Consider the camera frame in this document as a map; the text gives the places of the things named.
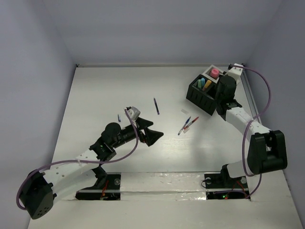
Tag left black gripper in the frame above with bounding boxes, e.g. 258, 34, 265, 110
112, 117, 163, 148

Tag purple pen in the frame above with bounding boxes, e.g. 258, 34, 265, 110
153, 98, 160, 115

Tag red blue pen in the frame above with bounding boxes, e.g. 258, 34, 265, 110
183, 117, 199, 130

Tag green highlighter marker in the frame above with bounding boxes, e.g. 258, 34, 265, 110
197, 80, 202, 88

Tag orange highlighter marker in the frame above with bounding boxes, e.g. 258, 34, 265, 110
203, 80, 212, 91

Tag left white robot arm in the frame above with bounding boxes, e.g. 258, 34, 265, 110
16, 117, 164, 219

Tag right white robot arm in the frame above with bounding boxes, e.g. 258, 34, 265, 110
215, 75, 288, 187

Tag black two-compartment pen holder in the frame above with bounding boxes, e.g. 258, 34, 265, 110
186, 74, 216, 115

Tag foil tape strip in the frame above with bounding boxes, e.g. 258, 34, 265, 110
120, 172, 206, 201

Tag white grey tray box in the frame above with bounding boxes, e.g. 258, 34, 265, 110
202, 65, 226, 83

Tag pink cylinder sharpener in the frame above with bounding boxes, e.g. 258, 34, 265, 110
210, 68, 220, 79

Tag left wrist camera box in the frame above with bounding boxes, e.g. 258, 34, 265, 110
126, 106, 141, 121

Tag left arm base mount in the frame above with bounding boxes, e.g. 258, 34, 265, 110
75, 166, 121, 201

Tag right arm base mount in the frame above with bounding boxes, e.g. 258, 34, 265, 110
201, 173, 250, 200

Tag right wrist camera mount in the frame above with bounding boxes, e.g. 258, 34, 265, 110
224, 63, 243, 84

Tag aluminium rail right edge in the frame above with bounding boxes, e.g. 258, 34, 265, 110
240, 70, 258, 117

